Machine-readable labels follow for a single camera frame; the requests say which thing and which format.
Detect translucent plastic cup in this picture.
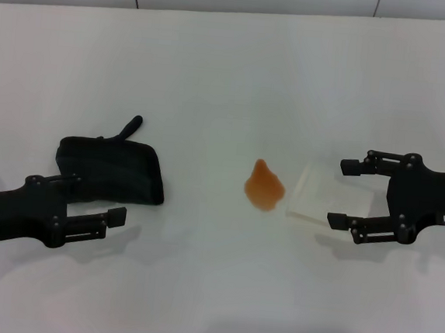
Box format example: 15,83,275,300
286,160,379,230

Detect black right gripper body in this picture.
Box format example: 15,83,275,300
382,151,445,248

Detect dark cloth rag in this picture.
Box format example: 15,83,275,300
51,108,172,211

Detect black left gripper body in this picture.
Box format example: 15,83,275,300
0,172,71,255

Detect orange-brown liquid stain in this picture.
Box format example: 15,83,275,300
241,157,289,215

